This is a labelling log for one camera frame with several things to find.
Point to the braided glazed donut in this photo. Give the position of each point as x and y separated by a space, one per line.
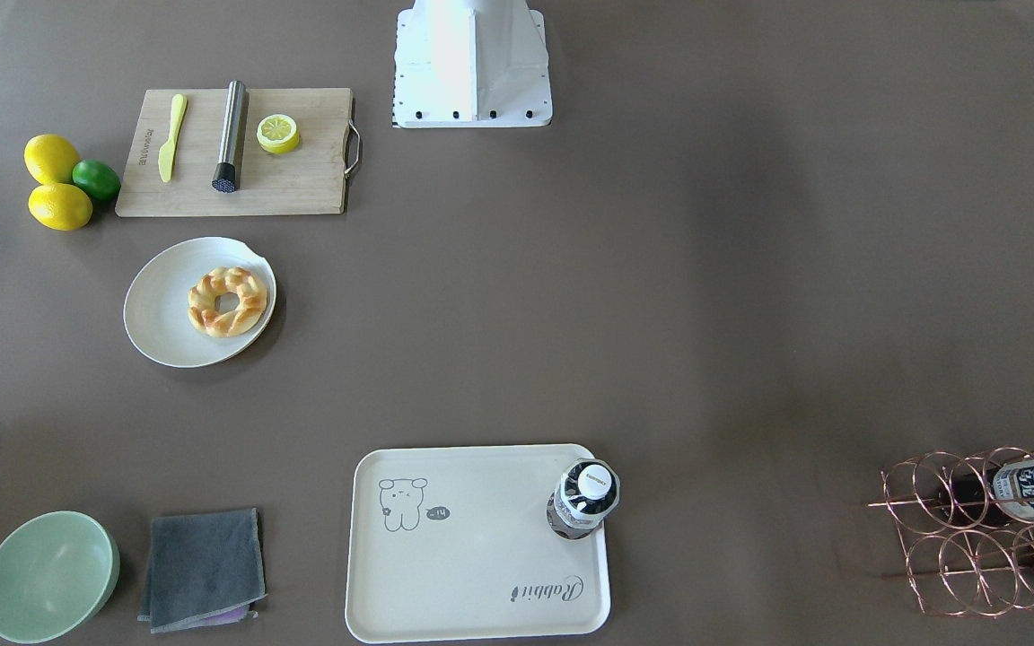
227 302

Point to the white round plate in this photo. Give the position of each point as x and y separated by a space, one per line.
156 307

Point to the dark drink bottle on tray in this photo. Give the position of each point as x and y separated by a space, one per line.
587 492

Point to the cream rabbit tray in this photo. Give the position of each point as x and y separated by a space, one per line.
454 543

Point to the bamboo cutting board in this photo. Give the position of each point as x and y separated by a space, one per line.
311 180

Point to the half lemon slice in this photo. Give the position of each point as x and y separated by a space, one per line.
278 134

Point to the steel cylindrical grinder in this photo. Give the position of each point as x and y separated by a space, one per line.
227 175

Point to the grey folded cloth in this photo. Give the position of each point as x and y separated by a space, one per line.
202 570

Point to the yellow plastic knife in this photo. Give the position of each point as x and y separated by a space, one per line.
167 152

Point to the green lime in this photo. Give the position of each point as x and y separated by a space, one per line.
97 179

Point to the yellow lemon lower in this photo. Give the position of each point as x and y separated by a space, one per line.
61 207

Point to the yellow lemon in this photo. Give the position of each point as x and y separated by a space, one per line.
61 207
50 159

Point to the yellow lemon upper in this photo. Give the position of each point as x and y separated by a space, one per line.
50 159

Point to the green bowl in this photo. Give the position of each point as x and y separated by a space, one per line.
56 572

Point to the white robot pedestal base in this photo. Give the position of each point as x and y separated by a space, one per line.
471 64

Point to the copper wire bottle rack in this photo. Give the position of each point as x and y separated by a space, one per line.
963 555

